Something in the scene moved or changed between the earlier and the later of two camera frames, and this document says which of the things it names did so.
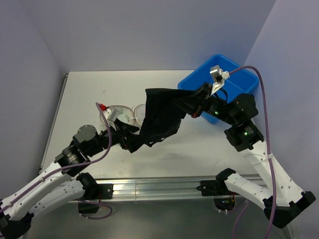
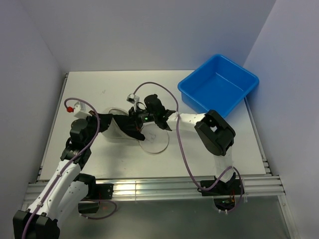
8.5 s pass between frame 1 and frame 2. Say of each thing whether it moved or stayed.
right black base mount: stayed
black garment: moved
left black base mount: stayed
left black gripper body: moved
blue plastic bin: stayed
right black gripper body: moved
